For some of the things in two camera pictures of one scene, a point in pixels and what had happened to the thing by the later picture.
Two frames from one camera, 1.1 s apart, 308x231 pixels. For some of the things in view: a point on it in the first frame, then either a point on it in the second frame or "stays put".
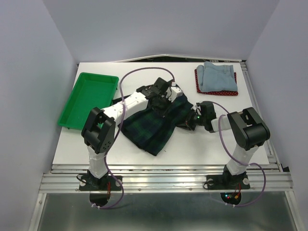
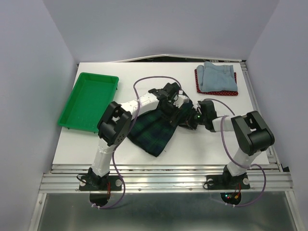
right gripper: (188, 123) stays put
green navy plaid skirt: (147, 129) stays put
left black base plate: (105, 183) stays put
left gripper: (162, 112) -> (173, 117)
